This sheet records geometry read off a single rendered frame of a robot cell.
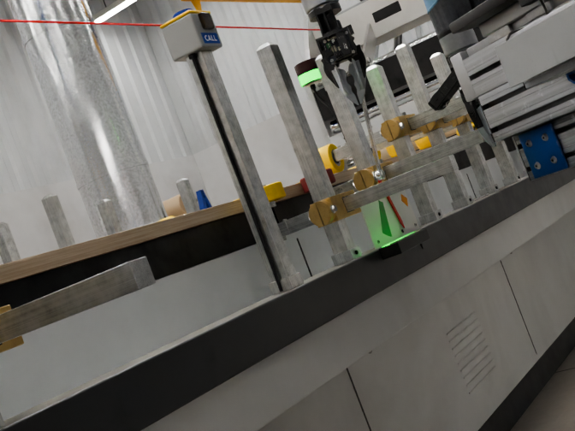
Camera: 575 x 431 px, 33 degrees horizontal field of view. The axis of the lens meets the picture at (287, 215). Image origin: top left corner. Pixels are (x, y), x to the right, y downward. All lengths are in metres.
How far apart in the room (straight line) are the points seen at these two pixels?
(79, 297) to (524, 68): 0.81
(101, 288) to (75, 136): 5.32
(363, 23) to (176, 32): 3.54
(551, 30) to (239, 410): 0.74
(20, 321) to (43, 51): 5.39
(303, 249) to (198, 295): 0.44
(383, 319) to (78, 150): 4.48
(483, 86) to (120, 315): 0.76
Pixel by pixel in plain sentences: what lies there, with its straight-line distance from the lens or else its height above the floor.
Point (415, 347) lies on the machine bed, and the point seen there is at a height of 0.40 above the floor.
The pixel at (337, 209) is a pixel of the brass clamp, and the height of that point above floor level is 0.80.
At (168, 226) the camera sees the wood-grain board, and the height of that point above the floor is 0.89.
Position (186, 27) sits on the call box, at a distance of 1.74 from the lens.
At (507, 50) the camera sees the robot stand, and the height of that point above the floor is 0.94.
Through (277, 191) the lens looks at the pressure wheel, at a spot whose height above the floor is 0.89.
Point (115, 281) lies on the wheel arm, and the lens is 1.00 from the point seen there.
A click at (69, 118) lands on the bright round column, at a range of 6.34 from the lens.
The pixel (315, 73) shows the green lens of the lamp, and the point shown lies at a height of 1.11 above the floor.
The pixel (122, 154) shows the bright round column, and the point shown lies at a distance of 6.27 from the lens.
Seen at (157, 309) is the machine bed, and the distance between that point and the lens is 1.74.
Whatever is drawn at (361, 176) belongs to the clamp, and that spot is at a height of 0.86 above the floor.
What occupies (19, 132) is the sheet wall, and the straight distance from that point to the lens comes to 11.62.
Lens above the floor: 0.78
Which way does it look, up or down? 2 degrees up
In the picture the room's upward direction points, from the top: 21 degrees counter-clockwise
